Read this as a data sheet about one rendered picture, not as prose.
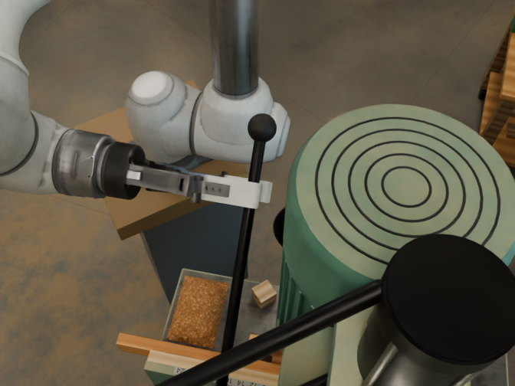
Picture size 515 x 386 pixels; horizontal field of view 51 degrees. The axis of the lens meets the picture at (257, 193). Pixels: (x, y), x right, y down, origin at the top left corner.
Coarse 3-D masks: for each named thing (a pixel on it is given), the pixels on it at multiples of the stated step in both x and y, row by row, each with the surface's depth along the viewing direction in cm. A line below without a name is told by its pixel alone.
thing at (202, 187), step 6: (186, 186) 61; (192, 186) 61; (198, 186) 62; (204, 186) 62; (210, 186) 62; (216, 186) 62; (222, 186) 62; (228, 186) 62; (198, 192) 62; (204, 192) 62; (210, 192) 62; (216, 192) 62; (222, 192) 62; (228, 192) 63
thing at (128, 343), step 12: (120, 336) 91; (132, 336) 91; (120, 348) 93; (132, 348) 91; (144, 348) 90; (156, 348) 90; (168, 348) 90; (180, 348) 90; (192, 348) 90; (204, 360) 89; (264, 372) 88; (276, 372) 88
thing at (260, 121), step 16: (256, 128) 62; (272, 128) 62; (256, 144) 63; (256, 160) 63; (256, 176) 63; (240, 240) 64; (240, 256) 64; (240, 272) 64; (240, 288) 64; (224, 336) 65; (224, 384) 65
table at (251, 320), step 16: (192, 272) 102; (176, 288) 100; (224, 304) 98; (240, 304) 98; (256, 304) 98; (272, 304) 98; (224, 320) 97; (240, 320) 97; (256, 320) 97; (272, 320) 97; (240, 336) 95; (496, 368) 92; (480, 384) 91; (496, 384) 91
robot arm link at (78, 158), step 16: (64, 144) 69; (80, 144) 69; (96, 144) 69; (64, 160) 68; (80, 160) 68; (96, 160) 69; (64, 176) 69; (80, 176) 69; (96, 176) 69; (64, 192) 71; (80, 192) 70; (96, 192) 70
